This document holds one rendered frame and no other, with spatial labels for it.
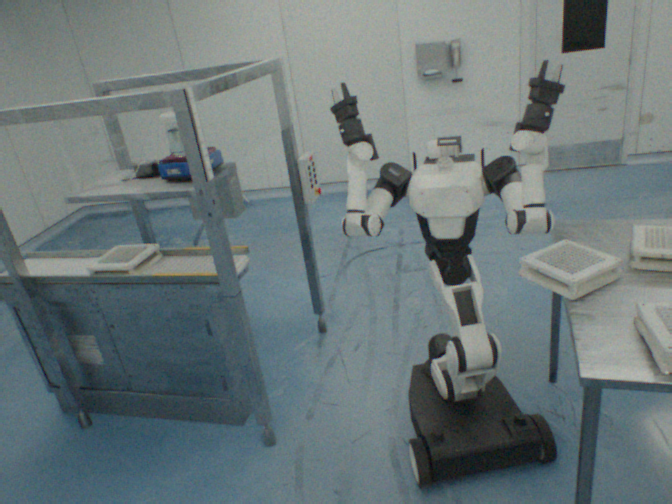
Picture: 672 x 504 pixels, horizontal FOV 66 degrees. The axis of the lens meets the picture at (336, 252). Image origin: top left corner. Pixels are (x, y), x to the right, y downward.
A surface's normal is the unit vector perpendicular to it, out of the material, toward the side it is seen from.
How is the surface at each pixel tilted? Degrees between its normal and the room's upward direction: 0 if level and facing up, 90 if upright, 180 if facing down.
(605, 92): 90
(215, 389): 90
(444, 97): 90
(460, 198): 90
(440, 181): 45
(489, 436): 0
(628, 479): 0
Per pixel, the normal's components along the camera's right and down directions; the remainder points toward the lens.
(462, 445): -0.14, -0.90
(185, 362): -0.25, 0.43
